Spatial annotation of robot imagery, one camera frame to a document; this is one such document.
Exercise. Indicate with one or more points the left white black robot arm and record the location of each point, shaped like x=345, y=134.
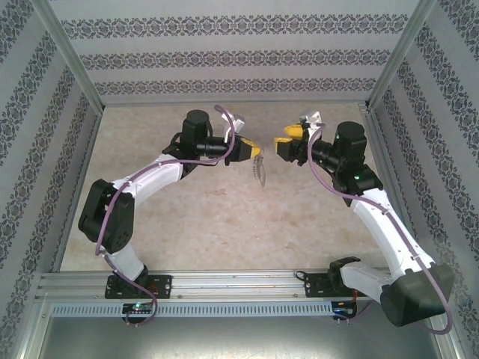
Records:
x=149, y=175

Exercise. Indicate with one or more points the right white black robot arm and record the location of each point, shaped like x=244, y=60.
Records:
x=381, y=224

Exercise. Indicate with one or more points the grey metal panel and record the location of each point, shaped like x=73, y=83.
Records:
x=239, y=338

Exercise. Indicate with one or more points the aluminium wall base bar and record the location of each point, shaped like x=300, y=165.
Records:
x=239, y=102

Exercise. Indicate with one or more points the aluminium side rail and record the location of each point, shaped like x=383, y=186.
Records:
x=80, y=149
x=396, y=179

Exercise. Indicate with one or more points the aluminium frame post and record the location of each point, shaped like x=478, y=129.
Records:
x=69, y=52
x=402, y=52

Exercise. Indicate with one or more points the aluminium mounting rail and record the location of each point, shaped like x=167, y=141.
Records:
x=239, y=286

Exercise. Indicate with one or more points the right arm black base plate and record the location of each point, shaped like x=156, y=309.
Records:
x=318, y=286

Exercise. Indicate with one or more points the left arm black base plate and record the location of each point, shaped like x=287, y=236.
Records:
x=161, y=286

